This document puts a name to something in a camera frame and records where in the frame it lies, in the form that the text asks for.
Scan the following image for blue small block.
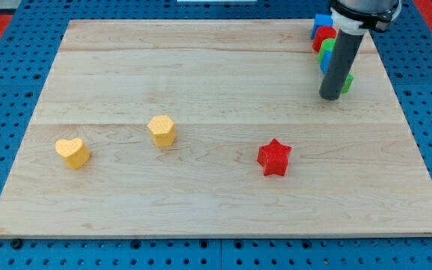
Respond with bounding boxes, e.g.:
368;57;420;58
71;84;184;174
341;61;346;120
319;51;332;74

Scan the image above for blue cube block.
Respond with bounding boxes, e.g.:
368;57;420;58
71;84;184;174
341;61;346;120
310;13;333;40

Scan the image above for red star block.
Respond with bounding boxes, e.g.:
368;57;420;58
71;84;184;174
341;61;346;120
256;138;292;176

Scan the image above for green star block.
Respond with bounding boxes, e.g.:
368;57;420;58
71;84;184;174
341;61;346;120
342;74;354;94

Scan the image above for red round block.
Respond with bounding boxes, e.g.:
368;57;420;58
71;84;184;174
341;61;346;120
312;25;337;52

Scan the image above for yellow hexagon block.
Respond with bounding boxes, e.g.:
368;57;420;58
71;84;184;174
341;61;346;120
147;115;177;147

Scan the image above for yellow heart block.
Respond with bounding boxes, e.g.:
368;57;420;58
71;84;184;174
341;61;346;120
55;138;91;170

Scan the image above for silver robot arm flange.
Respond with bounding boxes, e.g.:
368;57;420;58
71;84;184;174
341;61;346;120
329;0;402;35

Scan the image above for green round block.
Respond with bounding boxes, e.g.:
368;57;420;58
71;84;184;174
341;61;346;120
317;38;335;64

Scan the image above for wooden board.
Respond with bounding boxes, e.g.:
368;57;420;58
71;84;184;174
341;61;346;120
0;19;432;239

